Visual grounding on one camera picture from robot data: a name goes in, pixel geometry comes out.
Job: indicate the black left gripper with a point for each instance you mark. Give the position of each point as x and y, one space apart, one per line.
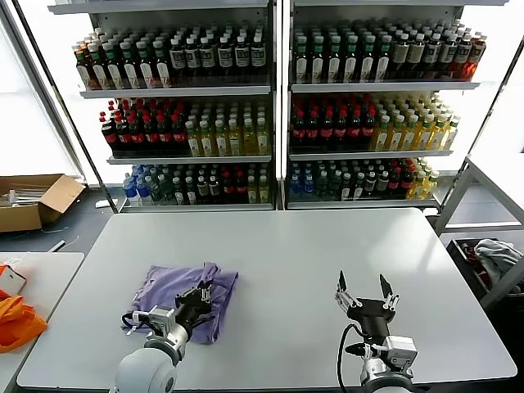
192 311

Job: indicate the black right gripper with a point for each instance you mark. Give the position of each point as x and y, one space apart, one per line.
372 315

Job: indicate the purple t-shirt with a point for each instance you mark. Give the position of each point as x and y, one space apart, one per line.
163 282

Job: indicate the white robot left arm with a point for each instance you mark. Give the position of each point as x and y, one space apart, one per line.
143 368

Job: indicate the small dark bottle white cap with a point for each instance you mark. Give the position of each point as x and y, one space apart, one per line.
178 194
191 194
370 184
358 187
346 188
202 188
214 188
382 183

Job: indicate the black plastic crate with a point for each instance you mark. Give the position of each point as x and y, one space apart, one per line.
464 266

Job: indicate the small green water bottle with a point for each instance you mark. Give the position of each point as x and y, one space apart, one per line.
321 186
155 191
333 186
166 191

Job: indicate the small cola bottle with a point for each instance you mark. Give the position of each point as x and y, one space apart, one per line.
228 189
240 189
406 183
394 184

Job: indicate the red crumpled garment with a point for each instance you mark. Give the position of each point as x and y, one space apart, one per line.
471 253

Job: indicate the small yellow juice bottle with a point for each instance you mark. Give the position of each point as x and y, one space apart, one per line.
263 191
430 186
252 192
418 187

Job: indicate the small blue drink bottle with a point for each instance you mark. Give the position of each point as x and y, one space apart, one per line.
131 192
308 186
295 186
142 192

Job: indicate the small white floor object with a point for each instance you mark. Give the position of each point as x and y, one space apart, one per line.
102 203

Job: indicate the grey crumpled garment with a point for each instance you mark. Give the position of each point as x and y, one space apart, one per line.
497 256

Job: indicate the short metal bar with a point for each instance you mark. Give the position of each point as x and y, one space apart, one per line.
57 245

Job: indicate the cola bottle red cap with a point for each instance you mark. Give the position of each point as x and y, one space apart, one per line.
326 133
151 137
298 133
354 133
138 137
165 137
368 133
313 133
340 133
110 137
178 137
123 137

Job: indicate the orange cloth bag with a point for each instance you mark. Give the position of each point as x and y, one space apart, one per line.
16 323

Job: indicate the white and orange carton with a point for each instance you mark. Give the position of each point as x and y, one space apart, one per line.
12 282

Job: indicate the open cardboard box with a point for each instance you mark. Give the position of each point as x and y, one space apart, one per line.
24 217

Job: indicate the white strips bundle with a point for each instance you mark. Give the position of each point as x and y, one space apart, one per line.
24 198

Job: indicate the grey metal shelf unit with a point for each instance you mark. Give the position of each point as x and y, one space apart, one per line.
176 91
385 87

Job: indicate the dark bottle green cap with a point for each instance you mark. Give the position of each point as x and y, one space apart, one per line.
350 61
114 71
130 71
162 71
99 71
146 71
301 61
382 61
334 61
367 61
317 61

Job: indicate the black bottle grey label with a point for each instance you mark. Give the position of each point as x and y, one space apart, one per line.
207 57
240 57
463 53
224 57
192 59
449 53
177 61
257 57
432 53

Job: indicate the dark bottle beige label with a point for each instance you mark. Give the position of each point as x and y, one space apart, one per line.
400 55
416 53

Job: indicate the red tea bottle white cap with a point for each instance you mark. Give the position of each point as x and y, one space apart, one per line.
84 73

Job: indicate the red drink bottle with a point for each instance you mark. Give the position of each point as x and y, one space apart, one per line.
476 57

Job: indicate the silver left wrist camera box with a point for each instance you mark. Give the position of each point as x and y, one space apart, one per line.
161 319

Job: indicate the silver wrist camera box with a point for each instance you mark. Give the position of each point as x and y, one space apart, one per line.
161 319
399 350

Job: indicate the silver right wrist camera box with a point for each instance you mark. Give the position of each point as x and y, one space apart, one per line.
399 350

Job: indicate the grey metal frame table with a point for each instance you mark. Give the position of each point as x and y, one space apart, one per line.
454 198

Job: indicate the dark slanted frame post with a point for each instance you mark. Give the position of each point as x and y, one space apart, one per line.
494 102
66 106

